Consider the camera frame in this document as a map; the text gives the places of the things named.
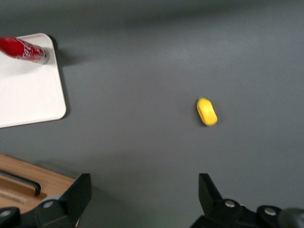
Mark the oak wooden drawer cabinet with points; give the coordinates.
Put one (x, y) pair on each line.
(54, 180)

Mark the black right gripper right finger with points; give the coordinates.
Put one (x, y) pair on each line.
(211, 202)

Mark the yellow lemon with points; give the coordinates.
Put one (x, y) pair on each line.
(207, 112)

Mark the cream plastic tray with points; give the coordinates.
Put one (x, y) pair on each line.
(28, 92)

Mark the wooden drawer front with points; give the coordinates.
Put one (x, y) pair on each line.
(57, 183)

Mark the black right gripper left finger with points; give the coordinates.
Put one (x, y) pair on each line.
(78, 197)

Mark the red coke bottle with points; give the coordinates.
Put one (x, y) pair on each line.
(21, 50)

